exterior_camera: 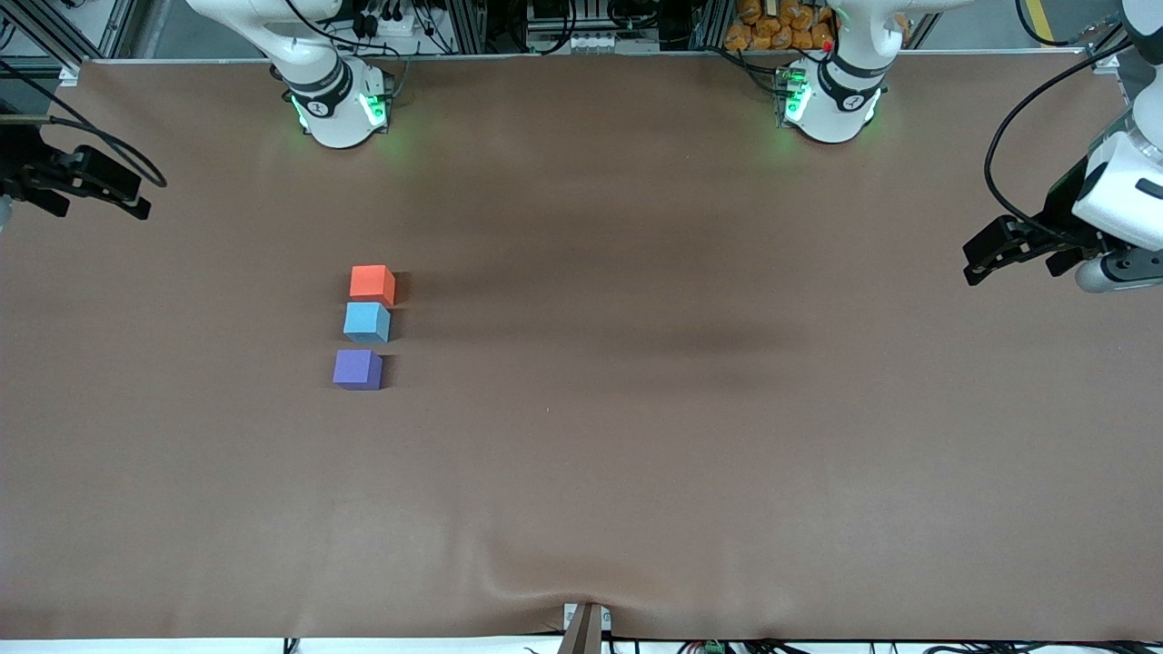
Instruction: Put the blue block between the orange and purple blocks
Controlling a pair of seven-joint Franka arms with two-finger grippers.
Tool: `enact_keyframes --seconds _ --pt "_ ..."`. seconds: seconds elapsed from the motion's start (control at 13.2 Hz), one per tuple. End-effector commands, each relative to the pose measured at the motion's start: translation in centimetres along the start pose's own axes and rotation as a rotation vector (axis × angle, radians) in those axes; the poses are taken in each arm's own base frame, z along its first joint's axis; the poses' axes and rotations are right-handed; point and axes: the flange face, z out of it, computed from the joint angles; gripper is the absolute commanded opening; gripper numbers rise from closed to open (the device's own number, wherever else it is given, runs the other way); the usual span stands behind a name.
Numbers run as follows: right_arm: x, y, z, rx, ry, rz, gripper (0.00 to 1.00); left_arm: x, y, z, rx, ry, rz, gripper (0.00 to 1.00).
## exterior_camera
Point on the blue block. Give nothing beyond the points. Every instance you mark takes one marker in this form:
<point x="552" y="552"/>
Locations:
<point x="365" y="322"/>

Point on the orange block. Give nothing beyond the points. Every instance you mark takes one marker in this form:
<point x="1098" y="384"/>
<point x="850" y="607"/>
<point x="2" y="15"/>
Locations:
<point x="371" y="283"/>

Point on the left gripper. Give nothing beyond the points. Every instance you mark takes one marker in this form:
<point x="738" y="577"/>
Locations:
<point x="1061" y="214"/>

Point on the purple block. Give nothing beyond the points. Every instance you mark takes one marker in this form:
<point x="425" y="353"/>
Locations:
<point x="356" y="368"/>

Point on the white power strip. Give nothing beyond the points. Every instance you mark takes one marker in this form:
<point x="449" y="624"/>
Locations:
<point x="595" y="41"/>

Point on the brown table cover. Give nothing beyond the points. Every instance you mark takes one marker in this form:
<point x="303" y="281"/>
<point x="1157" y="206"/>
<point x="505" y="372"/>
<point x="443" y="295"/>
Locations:
<point x="636" y="409"/>

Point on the brown post with bracket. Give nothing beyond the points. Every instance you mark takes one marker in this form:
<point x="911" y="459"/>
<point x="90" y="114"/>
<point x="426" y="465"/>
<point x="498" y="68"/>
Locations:
<point x="586" y="631"/>

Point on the bag of orange round items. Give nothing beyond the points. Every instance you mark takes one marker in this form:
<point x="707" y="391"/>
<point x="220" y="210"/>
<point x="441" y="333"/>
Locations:
<point x="763" y="27"/>

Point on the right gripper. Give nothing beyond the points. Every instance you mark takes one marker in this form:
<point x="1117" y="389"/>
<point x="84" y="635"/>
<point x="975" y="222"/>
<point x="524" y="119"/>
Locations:
<point x="20" y="170"/>

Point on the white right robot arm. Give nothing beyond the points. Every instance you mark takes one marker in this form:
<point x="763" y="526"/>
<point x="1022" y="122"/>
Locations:
<point x="336" y="118"/>

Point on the aluminium frame post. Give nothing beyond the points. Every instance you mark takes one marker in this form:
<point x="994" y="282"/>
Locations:
<point x="468" y="23"/>
<point x="710" y="23"/>

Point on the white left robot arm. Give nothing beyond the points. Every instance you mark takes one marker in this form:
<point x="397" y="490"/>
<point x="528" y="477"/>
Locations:
<point x="840" y="91"/>

